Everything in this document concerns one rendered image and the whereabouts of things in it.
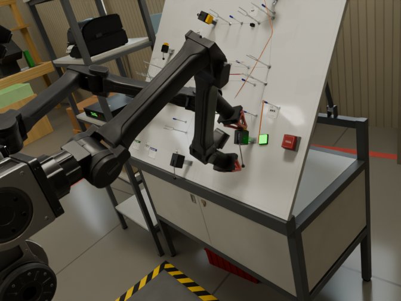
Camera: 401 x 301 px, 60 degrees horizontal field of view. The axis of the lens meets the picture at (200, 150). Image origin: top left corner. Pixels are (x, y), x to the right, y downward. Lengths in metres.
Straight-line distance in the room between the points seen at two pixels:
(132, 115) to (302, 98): 0.77
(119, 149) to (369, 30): 3.10
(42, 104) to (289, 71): 0.90
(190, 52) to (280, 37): 0.75
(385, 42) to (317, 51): 2.23
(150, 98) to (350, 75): 3.14
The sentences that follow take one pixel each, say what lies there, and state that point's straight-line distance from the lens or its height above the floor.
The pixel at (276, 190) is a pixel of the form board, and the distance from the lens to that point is 1.34.
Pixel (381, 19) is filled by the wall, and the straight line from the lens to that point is 3.55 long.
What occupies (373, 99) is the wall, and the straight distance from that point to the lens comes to 3.78.
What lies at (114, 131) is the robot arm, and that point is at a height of 1.47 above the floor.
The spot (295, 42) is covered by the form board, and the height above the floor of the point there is 1.41.
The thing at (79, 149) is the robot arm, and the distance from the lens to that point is 0.71.
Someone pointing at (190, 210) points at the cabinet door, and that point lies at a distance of 1.92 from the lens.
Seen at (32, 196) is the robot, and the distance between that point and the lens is 0.65.
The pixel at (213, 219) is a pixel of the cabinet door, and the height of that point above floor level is 0.63.
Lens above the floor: 1.71
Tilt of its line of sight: 26 degrees down
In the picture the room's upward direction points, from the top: 15 degrees counter-clockwise
